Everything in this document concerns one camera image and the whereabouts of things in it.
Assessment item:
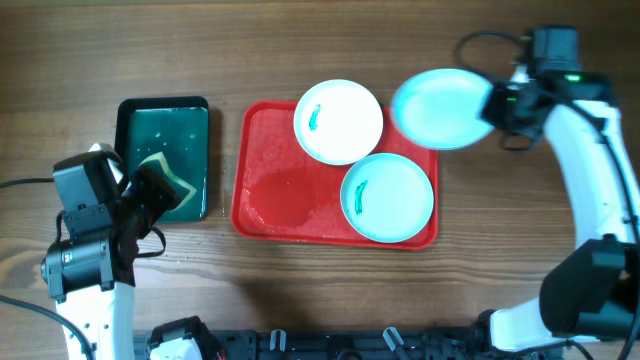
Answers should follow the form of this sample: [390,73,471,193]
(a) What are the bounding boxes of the right black cable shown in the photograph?
[452,30,640,360]

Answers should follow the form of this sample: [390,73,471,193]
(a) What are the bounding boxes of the black tray with green water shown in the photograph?
[114,96,210,223]

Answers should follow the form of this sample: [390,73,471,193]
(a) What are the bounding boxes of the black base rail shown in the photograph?
[132,324,501,360]

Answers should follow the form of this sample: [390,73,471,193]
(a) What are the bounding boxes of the light blue plate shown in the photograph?
[391,68,493,150]
[340,153,435,244]

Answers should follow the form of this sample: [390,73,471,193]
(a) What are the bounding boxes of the left black cable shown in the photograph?
[0,177,96,360]

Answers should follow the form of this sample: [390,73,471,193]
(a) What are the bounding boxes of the green yellow sponge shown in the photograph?
[140,152,197,212]

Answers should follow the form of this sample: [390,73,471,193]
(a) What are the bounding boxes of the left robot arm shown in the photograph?
[41,150,181,359]

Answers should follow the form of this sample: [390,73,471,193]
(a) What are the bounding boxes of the white plate top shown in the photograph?
[293,79,384,166]

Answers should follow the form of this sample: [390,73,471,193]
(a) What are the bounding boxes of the red plastic tray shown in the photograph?
[230,100,440,251]

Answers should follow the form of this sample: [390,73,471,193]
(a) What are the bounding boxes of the black cable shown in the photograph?
[452,30,640,360]
[0,177,96,360]

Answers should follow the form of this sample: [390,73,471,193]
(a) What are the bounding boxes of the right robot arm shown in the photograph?
[481,26,639,354]

